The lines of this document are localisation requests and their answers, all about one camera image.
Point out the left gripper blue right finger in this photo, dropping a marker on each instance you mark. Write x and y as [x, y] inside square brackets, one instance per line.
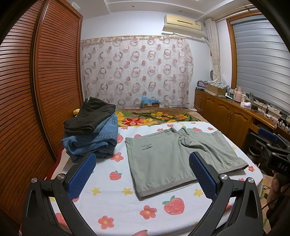
[206, 175]

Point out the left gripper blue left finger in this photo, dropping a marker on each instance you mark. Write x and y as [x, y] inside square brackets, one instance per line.
[78, 175]

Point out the grey-green shorts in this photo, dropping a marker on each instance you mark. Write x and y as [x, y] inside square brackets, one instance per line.
[160, 161]

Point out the person's right hand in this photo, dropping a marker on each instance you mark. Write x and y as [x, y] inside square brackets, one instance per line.
[274, 191]

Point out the white strawberry flower bedsheet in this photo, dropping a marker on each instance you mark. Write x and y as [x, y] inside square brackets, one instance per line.
[110, 205]

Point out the folded blue jeans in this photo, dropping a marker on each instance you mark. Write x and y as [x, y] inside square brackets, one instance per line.
[101, 142]

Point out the wooden sideboard cabinet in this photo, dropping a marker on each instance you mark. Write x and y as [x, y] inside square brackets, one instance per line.
[231, 119]

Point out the white tissue pack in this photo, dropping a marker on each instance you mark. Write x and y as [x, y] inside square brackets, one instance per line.
[246, 105]

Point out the folded black pants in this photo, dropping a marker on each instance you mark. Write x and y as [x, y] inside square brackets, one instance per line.
[91, 114]

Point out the yellow pikachu plush toy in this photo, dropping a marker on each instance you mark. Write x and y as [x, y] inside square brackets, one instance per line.
[75, 112]

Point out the pink kettle jug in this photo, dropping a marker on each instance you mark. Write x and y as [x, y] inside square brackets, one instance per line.
[238, 94]

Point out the cardboard box on cabinet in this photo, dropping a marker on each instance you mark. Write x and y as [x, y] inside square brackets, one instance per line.
[216, 90]

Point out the floral brown blanket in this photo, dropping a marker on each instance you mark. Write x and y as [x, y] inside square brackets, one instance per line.
[155, 116]

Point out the grey window blind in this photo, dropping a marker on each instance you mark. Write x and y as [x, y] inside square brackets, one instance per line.
[262, 60]

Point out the cardboard box with blue bag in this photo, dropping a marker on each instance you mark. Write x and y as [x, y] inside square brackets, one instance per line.
[148, 103]

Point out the circle patterned sheer curtain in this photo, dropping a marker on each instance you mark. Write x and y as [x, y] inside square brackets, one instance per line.
[122, 70]

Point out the wooden louvered wardrobe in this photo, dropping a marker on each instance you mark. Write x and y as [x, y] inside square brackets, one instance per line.
[40, 88]

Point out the cream side curtain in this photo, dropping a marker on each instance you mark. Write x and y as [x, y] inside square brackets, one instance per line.
[213, 39]

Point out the wall air conditioner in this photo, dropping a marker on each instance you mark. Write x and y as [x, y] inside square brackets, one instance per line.
[182, 25]

